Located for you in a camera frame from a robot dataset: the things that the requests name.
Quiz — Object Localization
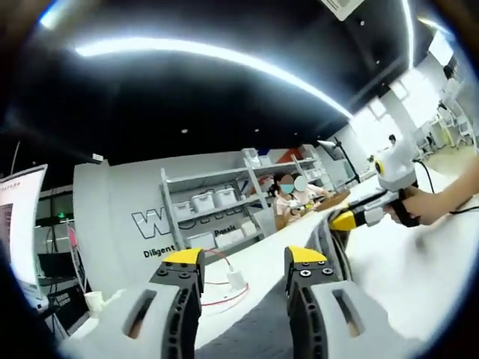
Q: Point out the grey towel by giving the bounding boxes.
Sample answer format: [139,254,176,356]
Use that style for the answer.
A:
[194,207,356,359]

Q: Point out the person's right hand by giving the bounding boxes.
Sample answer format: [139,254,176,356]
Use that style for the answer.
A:
[385,185,441,227]

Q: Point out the wooden tray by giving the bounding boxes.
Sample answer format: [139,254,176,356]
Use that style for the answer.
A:
[317,188,353,210]

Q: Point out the white office desks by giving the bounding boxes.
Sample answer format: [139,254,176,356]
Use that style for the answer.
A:
[413,100,479,154]

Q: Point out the studio light on stand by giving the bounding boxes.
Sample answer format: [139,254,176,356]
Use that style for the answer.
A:
[317,137,362,184]

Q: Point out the white paper cup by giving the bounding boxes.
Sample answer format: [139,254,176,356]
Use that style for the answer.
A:
[84,290,105,312]

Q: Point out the black laptop stand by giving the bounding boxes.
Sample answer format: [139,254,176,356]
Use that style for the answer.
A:
[37,283,91,337]

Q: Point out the set of white storage bins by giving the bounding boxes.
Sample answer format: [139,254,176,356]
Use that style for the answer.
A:
[170,149,330,248]

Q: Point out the short ceiling light strip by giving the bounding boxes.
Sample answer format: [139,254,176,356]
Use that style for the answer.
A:
[402,0,416,70]

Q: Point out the pink-topped white stand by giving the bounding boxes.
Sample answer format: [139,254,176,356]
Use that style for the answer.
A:
[66,220,89,296]

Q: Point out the grey metal shelf rack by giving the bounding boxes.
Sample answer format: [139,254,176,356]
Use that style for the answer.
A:
[159,147,334,250]

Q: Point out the white ceiling panel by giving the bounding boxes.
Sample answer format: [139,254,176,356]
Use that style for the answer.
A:
[320,0,366,22]

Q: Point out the white laptop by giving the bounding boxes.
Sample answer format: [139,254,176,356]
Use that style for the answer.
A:
[0,164,49,311]

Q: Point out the long ceiling light strip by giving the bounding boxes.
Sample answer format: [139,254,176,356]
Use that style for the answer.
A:
[74,36,355,119]

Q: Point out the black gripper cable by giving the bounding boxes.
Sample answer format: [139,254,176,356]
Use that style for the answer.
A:
[411,159,479,216]

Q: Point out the red cable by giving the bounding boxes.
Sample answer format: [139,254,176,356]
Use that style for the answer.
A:
[200,248,250,306]

